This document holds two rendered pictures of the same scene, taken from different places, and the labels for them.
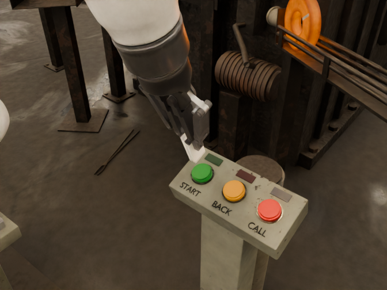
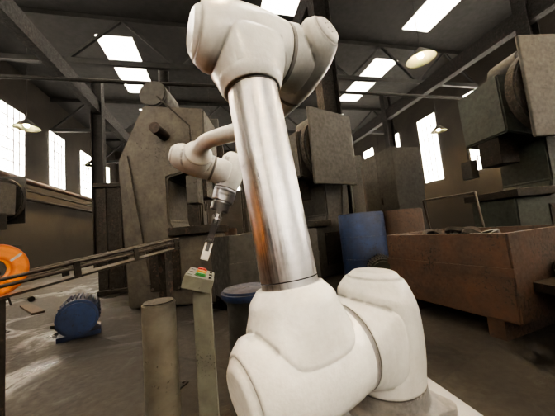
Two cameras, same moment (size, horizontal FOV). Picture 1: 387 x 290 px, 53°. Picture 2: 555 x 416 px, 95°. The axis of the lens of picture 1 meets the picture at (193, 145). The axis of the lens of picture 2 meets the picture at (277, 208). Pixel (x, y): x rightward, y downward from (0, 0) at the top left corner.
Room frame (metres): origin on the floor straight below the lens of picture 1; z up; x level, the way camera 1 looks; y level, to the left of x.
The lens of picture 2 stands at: (1.18, 0.84, 0.75)
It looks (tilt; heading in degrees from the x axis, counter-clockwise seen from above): 5 degrees up; 216
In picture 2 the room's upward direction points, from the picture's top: 5 degrees counter-clockwise
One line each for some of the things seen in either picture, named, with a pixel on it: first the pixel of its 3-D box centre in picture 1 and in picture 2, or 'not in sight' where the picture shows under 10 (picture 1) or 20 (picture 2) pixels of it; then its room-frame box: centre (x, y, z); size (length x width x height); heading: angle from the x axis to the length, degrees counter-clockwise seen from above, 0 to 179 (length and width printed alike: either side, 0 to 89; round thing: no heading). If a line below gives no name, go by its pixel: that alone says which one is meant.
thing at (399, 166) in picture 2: not in sight; (395, 206); (-3.89, -0.21, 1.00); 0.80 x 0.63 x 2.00; 55
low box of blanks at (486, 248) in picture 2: not in sight; (471, 268); (-1.29, 0.81, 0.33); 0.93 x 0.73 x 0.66; 57
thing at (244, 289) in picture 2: not in sight; (250, 324); (0.07, -0.25, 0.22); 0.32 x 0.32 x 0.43
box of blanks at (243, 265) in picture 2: not in sight; (262, 264); (-1.04, -1.09, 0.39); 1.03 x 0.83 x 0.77; 155
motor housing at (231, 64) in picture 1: (243, 124); not in sight; (1.20, -0.19, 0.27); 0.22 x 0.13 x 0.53; 50
